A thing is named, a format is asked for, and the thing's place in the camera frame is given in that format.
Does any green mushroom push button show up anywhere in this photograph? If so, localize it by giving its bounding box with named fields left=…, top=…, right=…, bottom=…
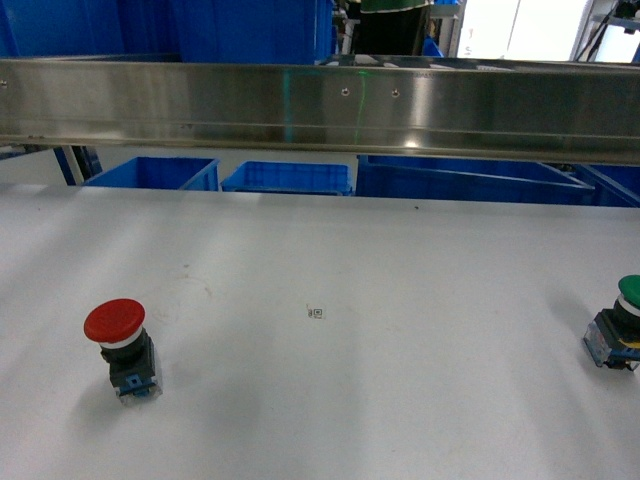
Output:
left=583, top=274, right=639, bottom=371

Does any large blue crate upper shelf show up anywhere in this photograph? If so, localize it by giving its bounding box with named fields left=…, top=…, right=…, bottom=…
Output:
left=171, top=0, right=335, bottom=65

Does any small printed marker sticker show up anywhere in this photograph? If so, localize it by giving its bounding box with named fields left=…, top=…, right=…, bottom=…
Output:
left=306, top=302, right=327, bottom=320

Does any blue ribbed crate middle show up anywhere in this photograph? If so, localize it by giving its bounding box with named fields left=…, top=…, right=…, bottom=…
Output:
left=221, top=161, right=354, bottom=196

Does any large blue bin right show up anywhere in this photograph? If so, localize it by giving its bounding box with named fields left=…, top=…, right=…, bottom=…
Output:
left=356, top=155, right=596, bottom=205

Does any small blue bin left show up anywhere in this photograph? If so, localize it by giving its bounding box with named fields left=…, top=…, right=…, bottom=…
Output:
left=84, top=157, right=220, bottom=191

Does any red mushroom push button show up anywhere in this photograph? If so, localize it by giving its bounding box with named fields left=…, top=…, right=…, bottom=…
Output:
left=83, top=298, right=162, bottom=405

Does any stainless steel shelf rail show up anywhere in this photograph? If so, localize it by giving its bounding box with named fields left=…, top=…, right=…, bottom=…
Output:
left=1, top=56, right=639, bottom=165

